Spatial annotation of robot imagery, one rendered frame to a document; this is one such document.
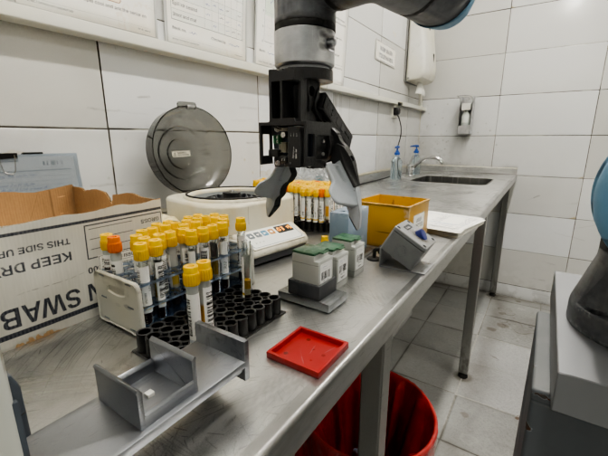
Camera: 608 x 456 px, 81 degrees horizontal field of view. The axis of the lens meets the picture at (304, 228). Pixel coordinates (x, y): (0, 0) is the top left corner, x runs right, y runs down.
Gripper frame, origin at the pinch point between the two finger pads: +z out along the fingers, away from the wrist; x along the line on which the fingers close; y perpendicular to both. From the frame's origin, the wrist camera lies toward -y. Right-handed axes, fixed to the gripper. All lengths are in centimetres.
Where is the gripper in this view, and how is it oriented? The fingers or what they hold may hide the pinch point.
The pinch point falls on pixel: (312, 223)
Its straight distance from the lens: 51.7
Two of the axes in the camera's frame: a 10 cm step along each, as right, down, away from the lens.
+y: -5.5, 2.0, -8.1
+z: 0.0, 9.7, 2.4
